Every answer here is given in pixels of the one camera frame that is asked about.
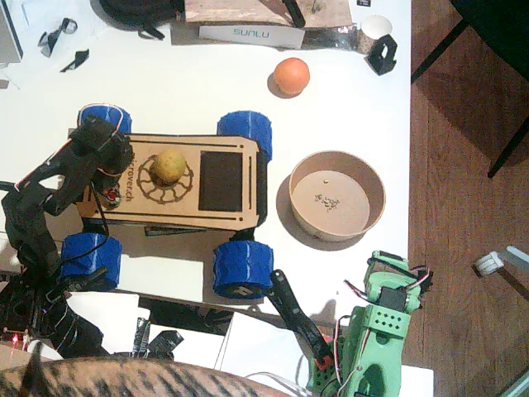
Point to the red button with grey tape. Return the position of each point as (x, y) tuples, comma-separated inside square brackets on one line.
[(111, 195)]

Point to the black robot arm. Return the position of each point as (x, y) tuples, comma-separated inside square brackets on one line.
[(29, 231)]

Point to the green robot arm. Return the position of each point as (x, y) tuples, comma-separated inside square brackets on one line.
[(380, 339)]

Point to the yellow-green fruit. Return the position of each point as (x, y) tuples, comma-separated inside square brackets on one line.
[(167, 167)]

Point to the wooden rover chassis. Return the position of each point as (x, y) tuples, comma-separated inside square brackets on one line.
[(165, 215)]

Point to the white base board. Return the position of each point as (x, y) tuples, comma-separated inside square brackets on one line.
[(417, 380)]

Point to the black patterned mat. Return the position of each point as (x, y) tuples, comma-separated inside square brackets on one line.
[(186, 310)]

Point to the black curved plastic part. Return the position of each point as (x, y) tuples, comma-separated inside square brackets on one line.
[(76, 60)]

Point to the black rover display panel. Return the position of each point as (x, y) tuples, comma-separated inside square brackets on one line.
[(221, 181)]

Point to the brown paper bowl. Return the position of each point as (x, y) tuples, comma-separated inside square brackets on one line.
[(330, 202)]

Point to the black foil packet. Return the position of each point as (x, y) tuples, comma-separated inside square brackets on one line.
[(141, 337), (167, 343)]

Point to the white paper sheet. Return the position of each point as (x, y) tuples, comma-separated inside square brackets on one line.
[(103, 322)]

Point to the tabby cat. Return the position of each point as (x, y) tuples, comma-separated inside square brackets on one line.
[(124, 378)]

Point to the white SUNLU box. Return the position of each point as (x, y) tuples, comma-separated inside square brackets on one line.
[(248, 36)]

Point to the brown wooden board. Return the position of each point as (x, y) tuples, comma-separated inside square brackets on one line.
[(239, 10)]

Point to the orange fruit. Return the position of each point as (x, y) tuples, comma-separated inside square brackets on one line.
[(291, 76)]

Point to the white caster wheel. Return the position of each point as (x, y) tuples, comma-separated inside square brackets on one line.
[(488, 264)]

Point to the grey furniture leg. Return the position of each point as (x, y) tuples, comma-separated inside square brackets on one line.
[(518, 256)]

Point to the black bar on board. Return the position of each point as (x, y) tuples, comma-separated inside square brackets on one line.
[(294, 12)]

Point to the paper cup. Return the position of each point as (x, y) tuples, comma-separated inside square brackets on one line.
[(374, 27)]

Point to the small black label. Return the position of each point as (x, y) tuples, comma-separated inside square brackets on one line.
[(363, 3)]

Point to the black chair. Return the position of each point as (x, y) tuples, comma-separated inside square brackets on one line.
[(496, 16)]

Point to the black printed bracket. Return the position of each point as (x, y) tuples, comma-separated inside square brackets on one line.
[(378, 58)]

